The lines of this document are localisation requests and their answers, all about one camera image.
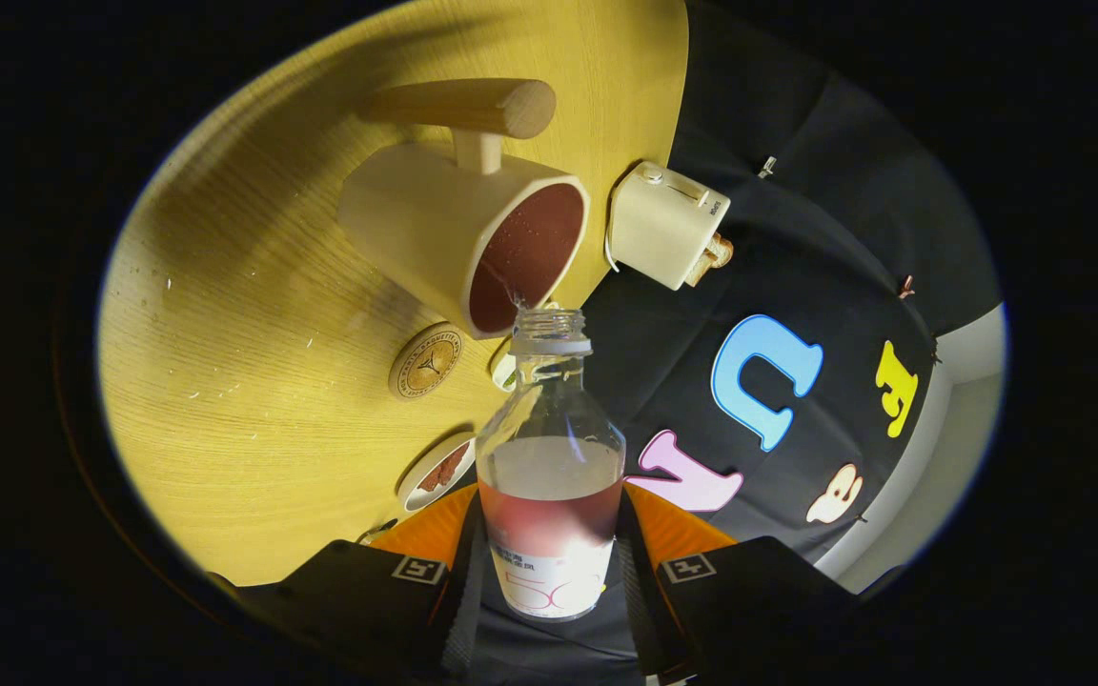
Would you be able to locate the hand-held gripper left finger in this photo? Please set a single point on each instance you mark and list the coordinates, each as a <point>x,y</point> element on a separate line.
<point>461,610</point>

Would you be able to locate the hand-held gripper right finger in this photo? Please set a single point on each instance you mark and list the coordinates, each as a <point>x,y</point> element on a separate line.
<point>649,610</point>

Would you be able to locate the clear juice bottle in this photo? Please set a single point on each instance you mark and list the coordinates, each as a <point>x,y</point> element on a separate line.
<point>549,514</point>

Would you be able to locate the round brown coaster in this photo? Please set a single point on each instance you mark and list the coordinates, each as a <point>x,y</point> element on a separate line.
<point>425,362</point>

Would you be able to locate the white round plate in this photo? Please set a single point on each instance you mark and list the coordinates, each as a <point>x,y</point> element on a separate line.
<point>416,486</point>

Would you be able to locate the red meat piece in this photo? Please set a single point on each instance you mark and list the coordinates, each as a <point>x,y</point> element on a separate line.
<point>444,467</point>

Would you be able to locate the white divided grain dish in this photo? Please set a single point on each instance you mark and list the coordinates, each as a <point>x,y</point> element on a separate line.
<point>502,373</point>

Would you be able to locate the wooden table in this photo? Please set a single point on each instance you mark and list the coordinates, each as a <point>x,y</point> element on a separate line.
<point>244,381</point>

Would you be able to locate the toast slice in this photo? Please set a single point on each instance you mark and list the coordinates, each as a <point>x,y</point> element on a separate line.
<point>713,259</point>

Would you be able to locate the cream toaster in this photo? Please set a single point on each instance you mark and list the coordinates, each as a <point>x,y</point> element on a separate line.
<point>659,224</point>

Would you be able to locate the pink cloth clip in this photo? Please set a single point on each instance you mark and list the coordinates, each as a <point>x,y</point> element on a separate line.
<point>905,286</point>

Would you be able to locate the black backdrop cloth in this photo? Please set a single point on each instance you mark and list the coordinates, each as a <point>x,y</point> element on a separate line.
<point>797,191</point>

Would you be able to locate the silver cloth clip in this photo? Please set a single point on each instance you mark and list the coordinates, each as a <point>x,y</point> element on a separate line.
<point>768,167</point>

